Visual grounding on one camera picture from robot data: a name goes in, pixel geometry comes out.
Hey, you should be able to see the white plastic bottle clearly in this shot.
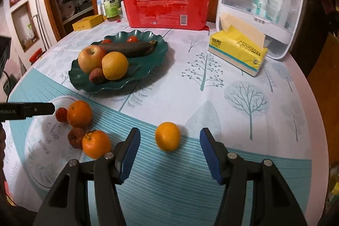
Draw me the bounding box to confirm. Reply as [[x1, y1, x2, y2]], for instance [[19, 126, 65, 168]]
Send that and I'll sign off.
[[267, 0, 285, 26]]

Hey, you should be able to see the dark green scalloped plate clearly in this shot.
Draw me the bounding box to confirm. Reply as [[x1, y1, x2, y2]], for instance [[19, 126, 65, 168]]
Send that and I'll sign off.
[[68, 29, 169, 95]]

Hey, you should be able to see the silver vertical pole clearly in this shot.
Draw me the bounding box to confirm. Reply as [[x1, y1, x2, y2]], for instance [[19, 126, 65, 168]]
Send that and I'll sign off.
[[34, 0, 53, 50]]

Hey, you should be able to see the red yellow apple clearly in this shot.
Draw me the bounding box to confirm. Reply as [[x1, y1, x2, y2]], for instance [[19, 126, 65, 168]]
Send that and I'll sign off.
[[78, 45, 107, 74]]

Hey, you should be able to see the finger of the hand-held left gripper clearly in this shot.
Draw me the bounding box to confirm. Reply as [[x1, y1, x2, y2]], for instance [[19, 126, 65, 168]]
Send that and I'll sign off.
[[25, 102, 56, 119]]

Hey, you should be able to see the wooden framed wall niche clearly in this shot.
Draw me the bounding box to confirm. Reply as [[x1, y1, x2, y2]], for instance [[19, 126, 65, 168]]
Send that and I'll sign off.
[[11, 1, 41, 53]]

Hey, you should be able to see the small round orange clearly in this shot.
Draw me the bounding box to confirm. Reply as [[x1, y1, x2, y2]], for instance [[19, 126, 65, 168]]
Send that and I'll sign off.
[[155, 122, 181, 152]]

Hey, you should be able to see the dark overripe banana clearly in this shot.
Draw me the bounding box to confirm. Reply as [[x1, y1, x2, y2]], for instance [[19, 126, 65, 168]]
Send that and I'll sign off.
[[98, 40, 158, 58]]

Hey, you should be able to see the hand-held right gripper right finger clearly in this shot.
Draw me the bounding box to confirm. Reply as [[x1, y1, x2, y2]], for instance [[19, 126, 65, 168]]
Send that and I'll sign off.
[[199, 128, 308, 226]]

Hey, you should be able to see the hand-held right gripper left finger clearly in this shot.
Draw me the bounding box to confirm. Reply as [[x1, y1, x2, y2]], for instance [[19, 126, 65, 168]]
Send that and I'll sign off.
[[33, 128, 141, 226]]

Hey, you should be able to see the orange tangerine with stem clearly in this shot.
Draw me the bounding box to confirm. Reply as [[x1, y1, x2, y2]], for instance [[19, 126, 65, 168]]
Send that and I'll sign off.
[[82, 130, 112, 160]]

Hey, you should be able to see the yellow tissue pack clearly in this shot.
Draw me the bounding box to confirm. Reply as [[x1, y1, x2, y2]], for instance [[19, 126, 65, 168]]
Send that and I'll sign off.
[[208, 12, 269, 78]]

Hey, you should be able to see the red lychee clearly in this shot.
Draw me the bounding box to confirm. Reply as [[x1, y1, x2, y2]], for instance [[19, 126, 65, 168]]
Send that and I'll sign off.
[[68, 127, 86, 149], [89, 68, 107, 85]]

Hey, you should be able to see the glass bottle with green label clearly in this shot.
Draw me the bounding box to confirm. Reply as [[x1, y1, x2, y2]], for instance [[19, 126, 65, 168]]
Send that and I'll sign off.
[[102, 0, 120, 21]]

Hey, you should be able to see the wooden cabinet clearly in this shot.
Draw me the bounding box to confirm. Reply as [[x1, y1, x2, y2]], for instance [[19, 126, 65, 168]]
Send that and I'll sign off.
[[307, 33, 339, 138]]

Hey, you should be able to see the red round container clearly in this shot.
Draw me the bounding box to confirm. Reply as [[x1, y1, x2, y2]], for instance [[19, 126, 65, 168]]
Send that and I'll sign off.
[[29, 48, 43, 65]]

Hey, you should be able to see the flat yellow box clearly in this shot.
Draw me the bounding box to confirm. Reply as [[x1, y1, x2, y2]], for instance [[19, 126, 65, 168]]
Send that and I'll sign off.
[[72, 14, 104, 31]]

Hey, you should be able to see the large orange with red sticker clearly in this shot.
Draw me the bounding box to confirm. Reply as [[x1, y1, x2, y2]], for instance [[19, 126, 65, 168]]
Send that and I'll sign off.
[[102, 51, 129, 81]]

